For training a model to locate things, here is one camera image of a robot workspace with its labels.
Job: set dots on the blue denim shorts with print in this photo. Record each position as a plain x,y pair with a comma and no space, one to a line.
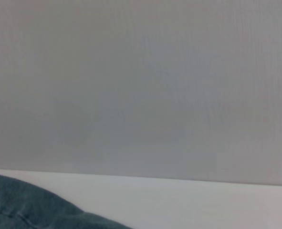
24,205

